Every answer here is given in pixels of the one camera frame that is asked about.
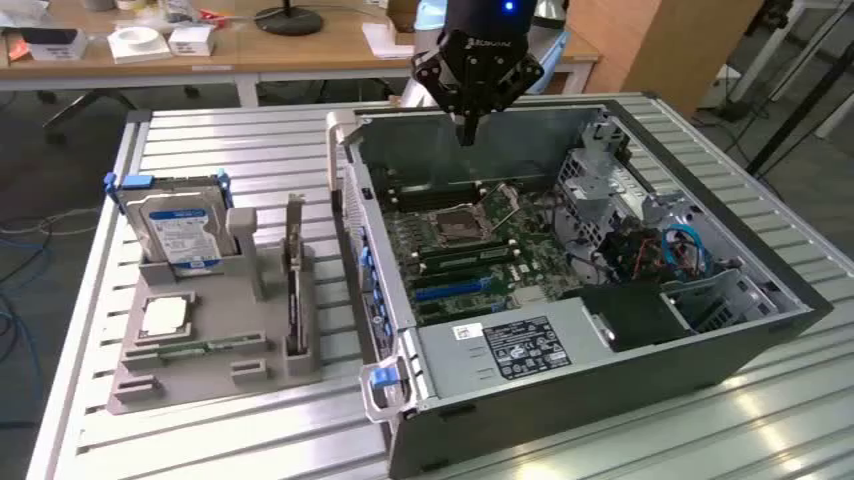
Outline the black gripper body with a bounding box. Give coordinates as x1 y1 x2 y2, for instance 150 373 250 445
440 0 536 115

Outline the black Nvidia graphics card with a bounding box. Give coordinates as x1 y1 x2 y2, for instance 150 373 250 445
278 192 317 354

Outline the white paper stack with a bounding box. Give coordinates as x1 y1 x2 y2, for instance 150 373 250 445
364 22 420 60

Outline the brown cardboard box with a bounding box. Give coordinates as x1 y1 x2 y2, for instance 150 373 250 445
386 0 422 34

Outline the wooden cabinet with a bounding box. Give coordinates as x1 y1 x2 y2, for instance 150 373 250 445
566 0 767 121

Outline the black lamp base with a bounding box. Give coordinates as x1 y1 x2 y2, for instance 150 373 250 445
254 0 326 36

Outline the perforated metal drive cage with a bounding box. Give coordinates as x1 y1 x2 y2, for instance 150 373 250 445
553 119 669 281

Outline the socket cover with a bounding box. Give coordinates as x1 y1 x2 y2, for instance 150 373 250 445
474 180 529 236

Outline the CPU socket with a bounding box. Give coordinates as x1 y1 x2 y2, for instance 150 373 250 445
430 207 500 249

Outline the small white box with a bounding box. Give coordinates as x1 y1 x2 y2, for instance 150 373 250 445
167 25 217 56

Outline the green motherboard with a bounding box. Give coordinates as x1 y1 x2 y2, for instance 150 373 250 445
384 169 582 326

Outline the green RAM stick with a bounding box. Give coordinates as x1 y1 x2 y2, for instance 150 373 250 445
157 335 262 357
418 242 520 275

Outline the blue card retention latch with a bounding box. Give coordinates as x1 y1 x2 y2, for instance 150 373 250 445
358 227 390 326

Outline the black stand pole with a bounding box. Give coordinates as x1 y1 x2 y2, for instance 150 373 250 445
745 29 854 176

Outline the blue expansion slot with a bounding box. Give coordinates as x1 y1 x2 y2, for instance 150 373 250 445
414 278 493 302

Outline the white box with tape roll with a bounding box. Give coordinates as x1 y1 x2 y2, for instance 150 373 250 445
106 25 173 65

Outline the blue disk caddy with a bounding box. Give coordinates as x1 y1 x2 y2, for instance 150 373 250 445
103 168 237 221

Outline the hard disk with blue label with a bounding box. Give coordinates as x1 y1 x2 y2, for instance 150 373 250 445
126 193 226 274

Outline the wooden desk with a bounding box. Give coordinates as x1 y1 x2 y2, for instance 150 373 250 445
0 0 602 96

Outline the black chair base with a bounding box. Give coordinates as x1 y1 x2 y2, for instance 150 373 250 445
39 89 202 146

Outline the metal disk bay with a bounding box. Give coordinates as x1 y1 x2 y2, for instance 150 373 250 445
660 269 783 335

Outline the white box with black lid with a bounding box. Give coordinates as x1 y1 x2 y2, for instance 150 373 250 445
19 27 90 62

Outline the grey power supply unit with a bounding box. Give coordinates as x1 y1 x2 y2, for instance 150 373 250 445
406 302 616 401

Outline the grey parts rack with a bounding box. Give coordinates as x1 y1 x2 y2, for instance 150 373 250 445
106 205 328 417

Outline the silver CPU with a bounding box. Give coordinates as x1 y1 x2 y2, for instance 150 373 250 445
139 297 190 337

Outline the black open PC case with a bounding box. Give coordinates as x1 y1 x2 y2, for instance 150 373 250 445
325 97 836 479

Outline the blue wire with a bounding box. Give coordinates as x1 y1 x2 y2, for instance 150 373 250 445
664 224 713 281

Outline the blue floor cable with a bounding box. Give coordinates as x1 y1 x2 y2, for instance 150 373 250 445
0 239 55 426

